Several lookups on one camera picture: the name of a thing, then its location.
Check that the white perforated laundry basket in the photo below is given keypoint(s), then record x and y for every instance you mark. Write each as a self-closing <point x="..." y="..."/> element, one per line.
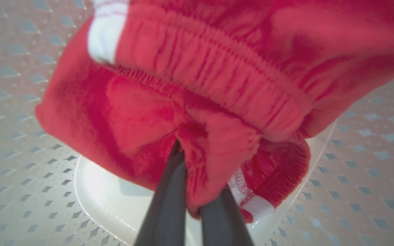
<point x="22" y="136"/>

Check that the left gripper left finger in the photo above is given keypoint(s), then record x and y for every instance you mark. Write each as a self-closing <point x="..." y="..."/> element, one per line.
<point x="164" y="205"/>

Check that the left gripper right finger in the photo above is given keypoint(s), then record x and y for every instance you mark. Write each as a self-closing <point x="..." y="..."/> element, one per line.
<point x="224" y="222"/>

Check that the red garment with white stripes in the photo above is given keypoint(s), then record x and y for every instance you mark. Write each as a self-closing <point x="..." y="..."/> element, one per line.
<point x="200" y="85"/>

